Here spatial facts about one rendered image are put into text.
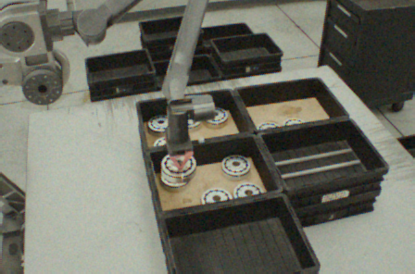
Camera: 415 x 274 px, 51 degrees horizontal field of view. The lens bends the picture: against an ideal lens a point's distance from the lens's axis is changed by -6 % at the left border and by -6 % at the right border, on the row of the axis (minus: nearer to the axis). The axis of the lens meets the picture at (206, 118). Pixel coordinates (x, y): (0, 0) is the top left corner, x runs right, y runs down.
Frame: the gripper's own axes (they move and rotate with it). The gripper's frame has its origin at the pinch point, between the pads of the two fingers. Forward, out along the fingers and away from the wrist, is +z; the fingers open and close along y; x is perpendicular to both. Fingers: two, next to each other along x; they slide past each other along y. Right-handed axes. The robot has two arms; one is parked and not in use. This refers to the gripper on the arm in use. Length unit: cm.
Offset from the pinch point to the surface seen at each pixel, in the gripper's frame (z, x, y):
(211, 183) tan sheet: 22.8, -13.1, 10.1
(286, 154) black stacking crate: 22, -44, 19
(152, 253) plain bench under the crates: 36.1, 10.9, -5.6
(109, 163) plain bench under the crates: 37, 22, 42
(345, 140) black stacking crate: 22, -70, 20
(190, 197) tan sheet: 22.9, -4.5, 5.3
